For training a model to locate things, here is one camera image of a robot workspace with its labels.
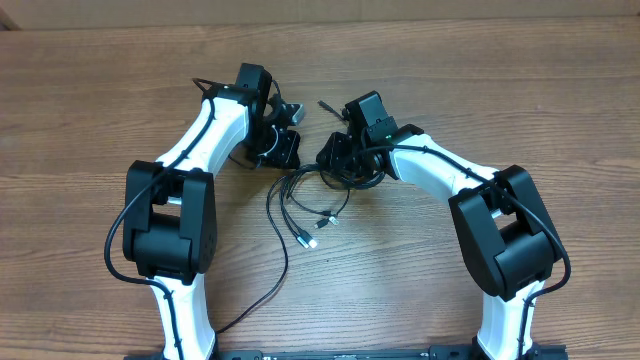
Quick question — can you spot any black USB cable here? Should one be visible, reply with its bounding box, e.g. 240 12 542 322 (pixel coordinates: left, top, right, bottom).
214 99 389 335

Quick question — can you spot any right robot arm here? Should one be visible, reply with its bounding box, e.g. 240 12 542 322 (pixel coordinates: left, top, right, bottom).
316 91 571 359

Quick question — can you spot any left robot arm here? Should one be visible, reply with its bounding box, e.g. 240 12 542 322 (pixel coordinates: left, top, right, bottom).
114 63 304 359

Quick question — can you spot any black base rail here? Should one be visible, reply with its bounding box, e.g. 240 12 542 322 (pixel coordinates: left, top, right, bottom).
124 344 569 360

